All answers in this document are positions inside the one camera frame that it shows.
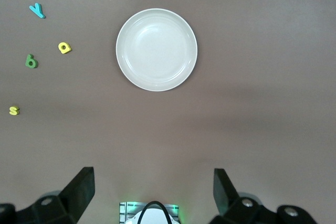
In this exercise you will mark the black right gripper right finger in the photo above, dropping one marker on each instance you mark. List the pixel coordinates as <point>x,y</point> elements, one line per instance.
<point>236,211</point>

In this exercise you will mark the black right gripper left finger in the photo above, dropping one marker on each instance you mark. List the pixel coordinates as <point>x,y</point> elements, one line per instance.
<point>65,208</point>

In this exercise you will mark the yellow foam letter a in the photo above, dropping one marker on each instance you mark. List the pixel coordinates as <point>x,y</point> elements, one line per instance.
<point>68,48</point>

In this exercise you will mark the teal foam letter y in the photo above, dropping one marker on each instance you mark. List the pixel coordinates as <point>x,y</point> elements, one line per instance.
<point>39,11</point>

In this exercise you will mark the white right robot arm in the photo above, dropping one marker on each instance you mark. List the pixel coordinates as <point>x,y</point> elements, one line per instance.
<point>155,217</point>

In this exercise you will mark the brown table cover sheet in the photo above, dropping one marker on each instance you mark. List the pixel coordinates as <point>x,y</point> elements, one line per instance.
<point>236,129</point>

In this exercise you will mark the yellow foam letter s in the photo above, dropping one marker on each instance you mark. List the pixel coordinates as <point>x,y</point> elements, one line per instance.
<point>14,110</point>

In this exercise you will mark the green foam letter b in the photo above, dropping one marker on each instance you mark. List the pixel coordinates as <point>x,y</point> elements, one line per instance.
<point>29,57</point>

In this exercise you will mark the beige round plate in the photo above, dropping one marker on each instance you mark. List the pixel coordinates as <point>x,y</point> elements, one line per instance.
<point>157,51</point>

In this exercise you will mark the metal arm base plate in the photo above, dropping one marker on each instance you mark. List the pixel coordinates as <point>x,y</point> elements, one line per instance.
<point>123,211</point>

